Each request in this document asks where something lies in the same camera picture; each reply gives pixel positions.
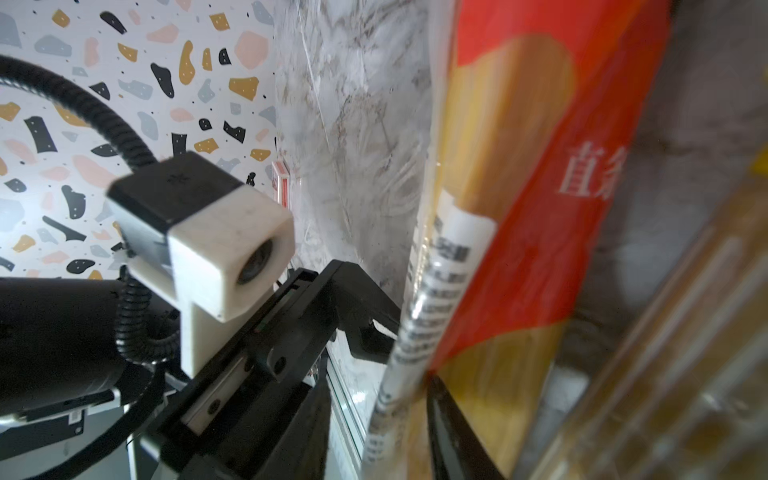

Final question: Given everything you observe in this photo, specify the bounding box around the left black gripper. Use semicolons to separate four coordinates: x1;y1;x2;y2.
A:
141;260;400;479

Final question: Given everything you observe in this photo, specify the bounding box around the red spaghetti bag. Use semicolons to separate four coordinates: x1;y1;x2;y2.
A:
361;1;671;479

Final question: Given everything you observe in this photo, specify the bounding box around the yellow Pastatime spaghetti bag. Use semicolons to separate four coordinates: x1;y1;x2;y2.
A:
532;154;767;479

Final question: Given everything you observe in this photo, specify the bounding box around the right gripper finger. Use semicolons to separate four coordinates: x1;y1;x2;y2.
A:
426;376;504;480

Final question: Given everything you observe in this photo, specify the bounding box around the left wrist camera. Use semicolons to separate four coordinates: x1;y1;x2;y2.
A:
107;152;295;378

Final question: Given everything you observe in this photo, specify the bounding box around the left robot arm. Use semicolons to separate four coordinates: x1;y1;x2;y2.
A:
1;56;400;479

